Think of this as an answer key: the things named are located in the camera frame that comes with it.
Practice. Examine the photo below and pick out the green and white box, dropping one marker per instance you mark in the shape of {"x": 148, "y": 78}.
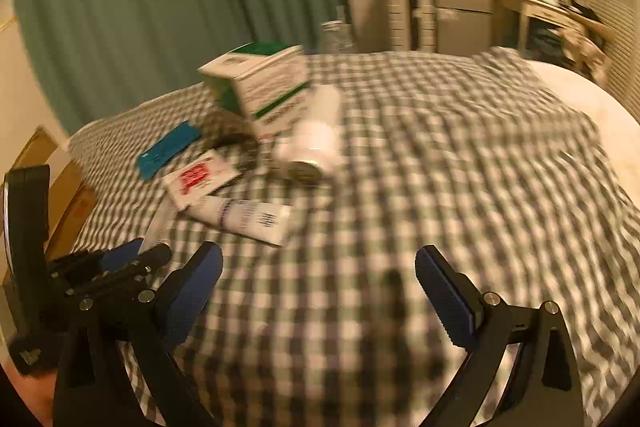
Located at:
{"x": 265, "y": 87}

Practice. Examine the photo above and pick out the silver fridge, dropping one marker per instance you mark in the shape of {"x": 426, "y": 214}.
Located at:
{"x": 462, "y": 7}

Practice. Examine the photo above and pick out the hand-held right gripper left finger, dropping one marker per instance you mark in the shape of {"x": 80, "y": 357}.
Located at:
{"x": 192, "y": 292}

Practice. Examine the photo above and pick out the beige desk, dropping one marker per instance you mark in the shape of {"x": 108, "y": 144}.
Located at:
{"x": 545, "y": 9}

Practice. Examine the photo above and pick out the red and white packet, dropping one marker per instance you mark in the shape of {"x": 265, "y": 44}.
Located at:
{"x": 200, "y": 179}

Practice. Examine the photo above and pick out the large clear water jug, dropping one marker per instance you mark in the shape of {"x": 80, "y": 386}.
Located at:
{"x": 337, "y": 37}

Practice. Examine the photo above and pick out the white plastic bottle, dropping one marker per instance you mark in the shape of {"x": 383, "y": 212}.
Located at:
{"x": 315, "y": 132}

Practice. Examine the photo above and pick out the blue flat packet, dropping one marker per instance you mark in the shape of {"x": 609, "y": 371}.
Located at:
{"x": 167, "y": 152}

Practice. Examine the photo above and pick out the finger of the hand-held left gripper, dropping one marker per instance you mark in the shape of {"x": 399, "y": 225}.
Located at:
{"x": 120, "y": 251}
{"x": 115, "y": 277}

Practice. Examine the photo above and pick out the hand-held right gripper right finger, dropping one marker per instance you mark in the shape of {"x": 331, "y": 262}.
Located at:
{"x": 447, "y": 297}

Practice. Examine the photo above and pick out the dark patterned pouch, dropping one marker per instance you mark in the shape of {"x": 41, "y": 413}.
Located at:
{"x": 227, "y": 132}

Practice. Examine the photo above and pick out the white louvred door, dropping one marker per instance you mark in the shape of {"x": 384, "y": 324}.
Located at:
{"x": 615, "y": 7}

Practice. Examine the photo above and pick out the white sachet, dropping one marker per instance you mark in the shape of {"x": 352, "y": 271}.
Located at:
{"x": 157, "y": 227}

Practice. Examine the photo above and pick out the person's left hand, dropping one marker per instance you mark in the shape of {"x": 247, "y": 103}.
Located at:
{"x": 35, "y": 392}

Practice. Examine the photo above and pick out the white tube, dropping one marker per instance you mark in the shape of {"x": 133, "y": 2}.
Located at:
{"x": 245, "y": 217}

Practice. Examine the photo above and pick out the white suitcase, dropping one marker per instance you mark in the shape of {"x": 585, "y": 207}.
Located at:
{"x": 407, "y": 22}

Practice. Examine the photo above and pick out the brown cardboard box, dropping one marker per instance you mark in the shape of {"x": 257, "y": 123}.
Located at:
{"x": 70, "y": 207}

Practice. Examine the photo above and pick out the wooden chair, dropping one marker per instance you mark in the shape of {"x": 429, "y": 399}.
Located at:
{"x": 590, "y": 52}

